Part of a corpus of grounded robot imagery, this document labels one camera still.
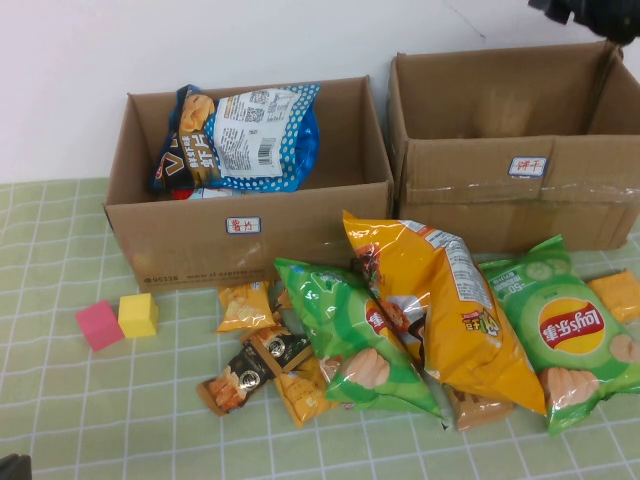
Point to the blue dotted shrimp chips bag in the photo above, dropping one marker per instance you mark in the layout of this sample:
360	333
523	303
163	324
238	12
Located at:
250	140

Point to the black gold snack packet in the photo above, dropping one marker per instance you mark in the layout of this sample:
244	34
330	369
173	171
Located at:
280	347
240	385

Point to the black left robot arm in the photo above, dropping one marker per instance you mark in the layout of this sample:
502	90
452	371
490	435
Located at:
14	468

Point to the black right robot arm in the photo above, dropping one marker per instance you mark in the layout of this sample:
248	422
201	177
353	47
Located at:
600	15

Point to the small orange snack packet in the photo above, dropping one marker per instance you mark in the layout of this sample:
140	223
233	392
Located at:
302	395
284	300

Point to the white blue red snack bag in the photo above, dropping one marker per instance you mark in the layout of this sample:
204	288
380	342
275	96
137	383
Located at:
210	193

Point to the white label with red writing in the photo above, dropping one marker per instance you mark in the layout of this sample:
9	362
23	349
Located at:
528	166
244	225

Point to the green crumpled Lay's chips bag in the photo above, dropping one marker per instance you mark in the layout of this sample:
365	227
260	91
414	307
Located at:
345	320

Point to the small yellow cracker packet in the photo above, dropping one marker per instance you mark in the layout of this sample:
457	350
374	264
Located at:
245	307

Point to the cardboard box with express print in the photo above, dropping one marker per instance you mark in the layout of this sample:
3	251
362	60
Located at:
200	250

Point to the large yellow chips bag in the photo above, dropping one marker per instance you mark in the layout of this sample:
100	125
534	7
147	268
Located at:
450	325

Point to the taped cardboard box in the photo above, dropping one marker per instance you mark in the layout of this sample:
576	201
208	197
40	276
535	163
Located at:
475	210

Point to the yellow foam cube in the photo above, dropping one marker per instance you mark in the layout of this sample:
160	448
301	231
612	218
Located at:
137	317

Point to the green cucumber Lay's chips bag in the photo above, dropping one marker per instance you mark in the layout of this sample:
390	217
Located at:
540	300

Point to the brown biscuit packet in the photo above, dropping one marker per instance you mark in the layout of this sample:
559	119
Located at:
480	415

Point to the pink foam cube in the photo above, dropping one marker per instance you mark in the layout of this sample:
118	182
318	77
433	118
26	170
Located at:
100	327

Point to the green checkered tablecloth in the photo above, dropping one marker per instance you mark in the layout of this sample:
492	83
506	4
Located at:
125	425

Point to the orange biscuit packet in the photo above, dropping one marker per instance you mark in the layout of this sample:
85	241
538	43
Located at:
617	297

